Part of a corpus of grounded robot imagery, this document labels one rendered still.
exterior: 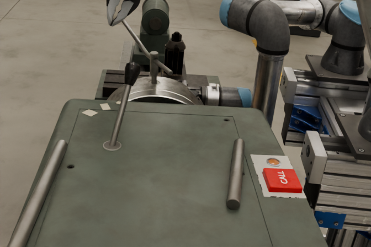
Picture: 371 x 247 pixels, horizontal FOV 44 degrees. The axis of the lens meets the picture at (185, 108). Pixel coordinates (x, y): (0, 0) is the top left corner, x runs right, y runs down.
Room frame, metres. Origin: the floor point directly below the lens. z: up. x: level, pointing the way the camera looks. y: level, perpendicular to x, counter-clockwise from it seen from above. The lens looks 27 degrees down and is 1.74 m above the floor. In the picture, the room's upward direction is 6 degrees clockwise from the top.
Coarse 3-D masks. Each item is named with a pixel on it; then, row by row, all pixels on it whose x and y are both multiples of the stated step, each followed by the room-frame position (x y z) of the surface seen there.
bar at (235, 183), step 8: (240, 144) 0.78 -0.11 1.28; (240, 152) 0.75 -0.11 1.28; (232, 160) 0.73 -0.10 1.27; (240, 160) 0.73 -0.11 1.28; (232, 168) 0.70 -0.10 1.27; (240, 168) 0.70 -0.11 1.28; (232, 176) 0.67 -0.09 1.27; (240, 176) 0.68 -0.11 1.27; (232, 184) 0.65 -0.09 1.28; (240, 184) 0.66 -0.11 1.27; (232, 192) 0.62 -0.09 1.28; (240, 192) 0.63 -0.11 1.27; (232, 200) 0.61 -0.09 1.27; (232, 208) 0.61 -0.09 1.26
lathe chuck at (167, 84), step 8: (136, 80) 1.15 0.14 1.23; (144, 80) 1.14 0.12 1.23; (160, 80) 1.14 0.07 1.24; (168, 80) 1.16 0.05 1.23; (176, 80) 1.17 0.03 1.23; (120, 88) 1.14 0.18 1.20; (136, 88) 1.10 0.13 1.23; (144, 88) 1.09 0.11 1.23; (152, 88) 1.09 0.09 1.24; (160, 88) 1.09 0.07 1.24; (168, 88) 1.10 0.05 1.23; (176, 88) 1.12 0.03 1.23; (184, 88) 1.15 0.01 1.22; (112, 96) 1.13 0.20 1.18; (120, 96) 1.09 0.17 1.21; (184, 96) 1.09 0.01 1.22; (192, 96) 1.13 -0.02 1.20; (200, 104) 1.14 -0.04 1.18
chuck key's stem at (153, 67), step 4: (152, 52) 1.13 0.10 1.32; (156, 52) 1.13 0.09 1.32; (152, 56) 1.12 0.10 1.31; (156, 56) 1.12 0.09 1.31; (152, 60) 1.12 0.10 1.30; (152, 64) 1.12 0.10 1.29; (152, 68) 1.12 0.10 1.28; (156, 68) 1.12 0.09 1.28; (152, 72) 1.12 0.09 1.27; (156, 72) 1.12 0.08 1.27; (152, 76) 1.12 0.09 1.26; (156, 76) 1.13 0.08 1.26; (152, 80) 1.12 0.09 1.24; (156, 80) 1.13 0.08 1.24
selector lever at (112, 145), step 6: (126, 84) 0.82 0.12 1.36; (126, 90) 0.82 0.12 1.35; (126, 96) 0.81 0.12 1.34; (126, 102) 0.81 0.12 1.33; (120, 108) 0.80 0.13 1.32; (120, 114) 0.79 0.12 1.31; (120, 120) 0.79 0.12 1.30; (114, 126) 0.78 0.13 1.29; (114, 132) 0.77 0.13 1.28; (114, 138) 0.77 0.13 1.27; (108, 144) 0.77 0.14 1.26; (114, 144) 0.76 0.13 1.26; (120, 144) 0.77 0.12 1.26; (108, 150) 0.75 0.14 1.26; (114, 150) 0.75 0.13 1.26
